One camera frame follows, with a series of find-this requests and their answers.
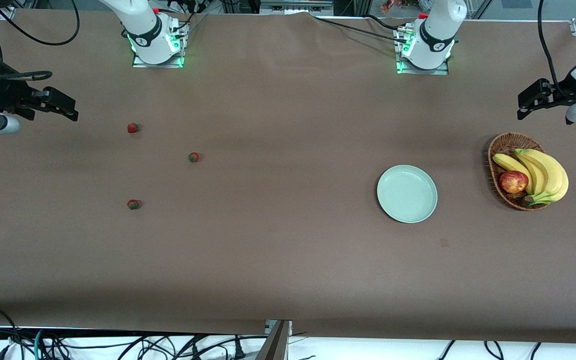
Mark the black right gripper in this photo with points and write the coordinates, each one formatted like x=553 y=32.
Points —
x=9 y=95

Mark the pale green round plate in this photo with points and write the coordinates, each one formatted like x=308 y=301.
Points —
x=403 y=195

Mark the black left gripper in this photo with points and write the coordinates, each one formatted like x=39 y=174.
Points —
x=562 y=93

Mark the red apple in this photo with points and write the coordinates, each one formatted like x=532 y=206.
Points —
x=514 y=182

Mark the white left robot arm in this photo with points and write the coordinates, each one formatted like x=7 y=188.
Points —
x=438 y=30

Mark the red strawberry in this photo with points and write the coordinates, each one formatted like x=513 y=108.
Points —
x=132 y=128
x=133 y=204
x=193 y=157

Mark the brown table cover sheet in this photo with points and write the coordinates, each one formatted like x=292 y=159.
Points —
x=268 y=250

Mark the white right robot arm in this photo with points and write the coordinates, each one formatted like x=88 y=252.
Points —
x=143 y=25

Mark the aluminium profile post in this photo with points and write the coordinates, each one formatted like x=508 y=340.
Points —
x=275 y=342

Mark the grey metal box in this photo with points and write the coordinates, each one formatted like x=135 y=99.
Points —
x=295 y=6

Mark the brown wicker basket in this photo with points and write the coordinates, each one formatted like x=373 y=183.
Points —
x=505 y=147

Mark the yellow banana bunch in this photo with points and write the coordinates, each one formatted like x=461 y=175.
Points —
x=548 y=175

